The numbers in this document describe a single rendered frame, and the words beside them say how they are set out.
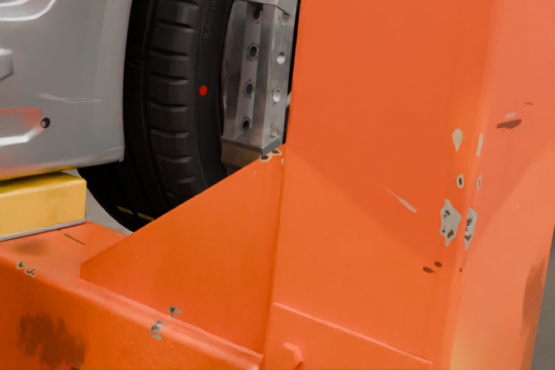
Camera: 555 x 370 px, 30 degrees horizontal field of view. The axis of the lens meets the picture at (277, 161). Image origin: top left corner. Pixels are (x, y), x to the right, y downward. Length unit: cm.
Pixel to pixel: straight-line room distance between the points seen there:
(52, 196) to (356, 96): 48
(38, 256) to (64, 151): 13
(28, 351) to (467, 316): 47
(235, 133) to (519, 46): 58
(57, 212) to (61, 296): 17
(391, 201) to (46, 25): 47
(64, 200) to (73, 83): 13
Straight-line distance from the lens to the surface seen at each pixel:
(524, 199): 78
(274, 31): 118
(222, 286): 87
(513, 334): 83
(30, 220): 111
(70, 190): 114
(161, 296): 92
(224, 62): 126
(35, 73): 107
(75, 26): 109
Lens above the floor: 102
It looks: 13 degrees down
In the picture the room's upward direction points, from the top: 6 degrees clockwise
